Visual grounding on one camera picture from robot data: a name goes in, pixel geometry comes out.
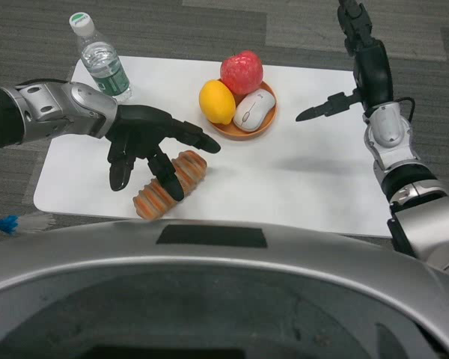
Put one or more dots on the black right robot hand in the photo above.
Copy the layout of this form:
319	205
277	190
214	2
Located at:
374	75

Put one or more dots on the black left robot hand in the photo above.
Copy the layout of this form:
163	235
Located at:
134	127

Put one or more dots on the ridged brown bread loaf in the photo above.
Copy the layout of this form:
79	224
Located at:
189	168

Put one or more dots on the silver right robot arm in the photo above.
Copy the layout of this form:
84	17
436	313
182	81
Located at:
415	217

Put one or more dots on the clear plastic water bottle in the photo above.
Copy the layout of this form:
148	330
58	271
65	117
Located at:
104	63

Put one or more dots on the yellow lemon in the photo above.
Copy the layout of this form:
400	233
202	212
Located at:
217	101

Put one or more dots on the orange shallow bowl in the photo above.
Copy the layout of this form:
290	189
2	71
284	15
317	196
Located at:
243	135

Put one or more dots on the white computer mouse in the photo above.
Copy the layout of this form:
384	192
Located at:
252	112

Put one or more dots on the red apple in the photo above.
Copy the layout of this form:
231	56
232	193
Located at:
243	73

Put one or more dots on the silver robot chest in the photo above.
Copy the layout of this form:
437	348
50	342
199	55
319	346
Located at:
224	299

